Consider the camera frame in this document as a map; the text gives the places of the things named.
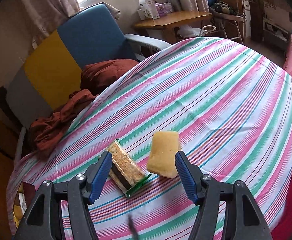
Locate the tricolour armchair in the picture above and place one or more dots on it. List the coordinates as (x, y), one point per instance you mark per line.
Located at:
(52, 71)

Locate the metal stool with items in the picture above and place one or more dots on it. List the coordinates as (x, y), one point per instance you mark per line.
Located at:
(224, 14)

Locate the striped bed sheet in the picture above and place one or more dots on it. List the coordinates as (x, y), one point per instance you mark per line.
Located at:
(231, 106)

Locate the brown cardboard storage box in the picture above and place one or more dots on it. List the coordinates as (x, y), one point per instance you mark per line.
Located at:
(22, 200)

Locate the yellow wedge sponge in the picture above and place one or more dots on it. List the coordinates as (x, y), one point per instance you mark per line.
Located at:
(161, 161)

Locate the green cracker snack pack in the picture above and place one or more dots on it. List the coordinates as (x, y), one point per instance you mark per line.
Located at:
(125, 172)

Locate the pink small box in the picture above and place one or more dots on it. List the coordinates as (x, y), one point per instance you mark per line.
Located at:
(164, 8)

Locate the pink curtain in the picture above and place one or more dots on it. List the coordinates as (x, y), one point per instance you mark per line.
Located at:
(42, 17)

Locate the white product box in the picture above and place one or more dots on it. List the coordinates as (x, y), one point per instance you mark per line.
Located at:
(149, 10)

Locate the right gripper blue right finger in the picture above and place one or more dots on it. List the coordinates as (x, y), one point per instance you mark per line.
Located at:
(243, 217)

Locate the wooden side table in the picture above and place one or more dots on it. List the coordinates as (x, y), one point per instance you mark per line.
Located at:
(168, 23)

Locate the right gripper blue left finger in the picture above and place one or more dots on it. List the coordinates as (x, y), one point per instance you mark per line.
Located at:
(43, 217)

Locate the rust red blanket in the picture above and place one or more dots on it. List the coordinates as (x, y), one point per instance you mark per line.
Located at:
(45, 133)

